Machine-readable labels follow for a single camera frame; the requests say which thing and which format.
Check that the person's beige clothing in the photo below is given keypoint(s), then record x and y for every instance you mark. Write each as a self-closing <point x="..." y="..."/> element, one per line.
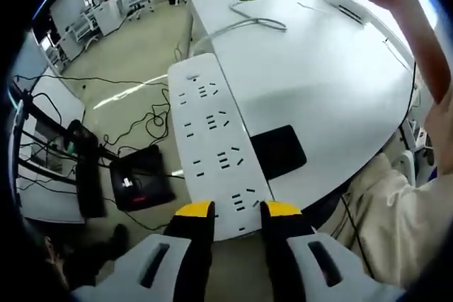
<point x="400" y="210"/>

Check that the black case red trim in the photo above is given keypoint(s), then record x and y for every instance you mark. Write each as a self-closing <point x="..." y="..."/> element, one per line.
<point x="141" y="178"/>

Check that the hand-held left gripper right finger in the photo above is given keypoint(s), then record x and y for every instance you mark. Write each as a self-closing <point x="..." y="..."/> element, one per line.
<point x="318" y="273"/>

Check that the person's dark shoe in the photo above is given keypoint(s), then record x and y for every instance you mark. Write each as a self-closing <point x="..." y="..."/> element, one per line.
<point x="118" y="238"/>

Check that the black square pad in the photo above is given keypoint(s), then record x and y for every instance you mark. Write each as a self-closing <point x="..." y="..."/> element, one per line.
<point x="277" y="153"/>

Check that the dark monitor screen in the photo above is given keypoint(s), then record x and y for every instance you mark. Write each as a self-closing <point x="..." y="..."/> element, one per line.
<point x="30" y="65"/>

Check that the white power strip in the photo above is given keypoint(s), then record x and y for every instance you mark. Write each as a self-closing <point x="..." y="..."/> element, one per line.
<point x="212" y="139"/>

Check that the white table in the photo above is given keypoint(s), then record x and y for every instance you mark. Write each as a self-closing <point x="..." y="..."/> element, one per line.
<point x="318" y="68"/>

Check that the black equipment stand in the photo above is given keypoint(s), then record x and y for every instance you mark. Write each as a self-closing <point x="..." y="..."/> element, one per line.
<point x="88" y="174"/>

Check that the white filing cabinet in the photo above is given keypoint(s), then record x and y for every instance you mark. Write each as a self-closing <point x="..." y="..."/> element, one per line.
<point x="112" y="15"/>

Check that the white side desk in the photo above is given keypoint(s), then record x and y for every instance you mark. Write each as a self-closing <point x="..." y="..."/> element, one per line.
<point x="60" y="100"/>

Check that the white whiteboard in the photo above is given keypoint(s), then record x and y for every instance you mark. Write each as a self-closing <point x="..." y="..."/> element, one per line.
<point x="65" y="8"/>

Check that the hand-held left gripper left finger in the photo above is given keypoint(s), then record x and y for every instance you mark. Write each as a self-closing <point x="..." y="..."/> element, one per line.
<point x="141" y="273"/>

